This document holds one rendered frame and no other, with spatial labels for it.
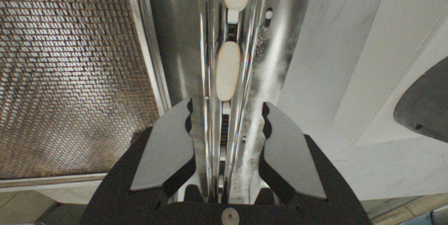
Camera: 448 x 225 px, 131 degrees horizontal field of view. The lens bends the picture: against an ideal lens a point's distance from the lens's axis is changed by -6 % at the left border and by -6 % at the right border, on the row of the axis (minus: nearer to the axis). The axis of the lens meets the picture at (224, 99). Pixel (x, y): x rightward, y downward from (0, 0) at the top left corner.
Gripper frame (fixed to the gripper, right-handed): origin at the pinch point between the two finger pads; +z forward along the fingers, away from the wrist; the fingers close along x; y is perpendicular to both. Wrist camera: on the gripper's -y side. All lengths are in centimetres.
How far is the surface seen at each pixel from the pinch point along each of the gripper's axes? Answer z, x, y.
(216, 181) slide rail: 8.3, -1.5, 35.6
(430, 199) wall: 77, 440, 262
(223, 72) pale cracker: 7.5, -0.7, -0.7
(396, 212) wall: 81, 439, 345
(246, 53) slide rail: 8.4, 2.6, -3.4
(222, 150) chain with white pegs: 8.1, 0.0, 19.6
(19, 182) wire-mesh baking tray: -1.4, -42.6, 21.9
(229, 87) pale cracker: 7.4, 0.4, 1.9
